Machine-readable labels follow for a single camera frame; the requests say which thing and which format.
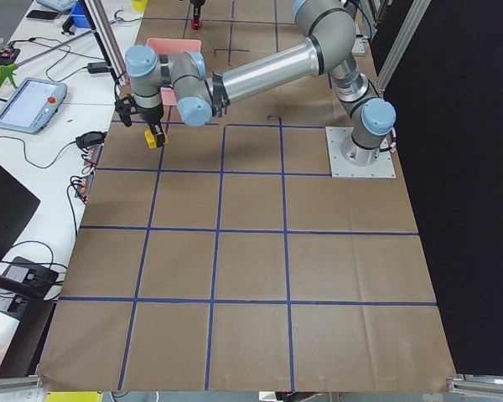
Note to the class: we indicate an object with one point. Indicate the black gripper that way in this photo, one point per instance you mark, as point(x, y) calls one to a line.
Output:
point(152, 114)
point(197, 12)

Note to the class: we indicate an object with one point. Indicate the yellow toy block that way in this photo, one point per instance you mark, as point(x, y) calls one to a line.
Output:
point(156, 139)

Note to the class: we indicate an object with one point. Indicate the red toy block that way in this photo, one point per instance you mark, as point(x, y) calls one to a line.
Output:
point(196, 25)

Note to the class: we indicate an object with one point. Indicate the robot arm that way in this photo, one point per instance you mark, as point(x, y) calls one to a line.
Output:
point(329, 36)

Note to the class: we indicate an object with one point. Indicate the pink plastic box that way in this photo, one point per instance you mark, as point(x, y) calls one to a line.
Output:
point(172, 46)

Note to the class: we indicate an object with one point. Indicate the black device box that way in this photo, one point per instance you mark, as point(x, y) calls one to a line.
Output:
point(27, 279)

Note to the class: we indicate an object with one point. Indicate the black usb hub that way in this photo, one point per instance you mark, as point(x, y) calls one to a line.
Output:
point(90, 139)

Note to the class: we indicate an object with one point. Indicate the black power adapter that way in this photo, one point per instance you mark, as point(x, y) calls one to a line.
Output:
point(97, 68)

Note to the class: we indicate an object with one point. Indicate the blue storage bin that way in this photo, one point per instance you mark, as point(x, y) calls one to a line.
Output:
point(76, 19)

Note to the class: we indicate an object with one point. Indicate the teach pendant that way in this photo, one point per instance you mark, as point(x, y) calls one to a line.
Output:
point(32, 105)

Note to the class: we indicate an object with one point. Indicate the grabber reach tool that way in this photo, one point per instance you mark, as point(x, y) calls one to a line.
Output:
point(9, 65)

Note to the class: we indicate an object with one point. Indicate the aluminium frame post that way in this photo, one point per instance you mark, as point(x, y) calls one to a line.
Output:
point(101, 28)

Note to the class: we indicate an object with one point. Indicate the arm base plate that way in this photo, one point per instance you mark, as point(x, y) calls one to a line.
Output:
point(347, 160)

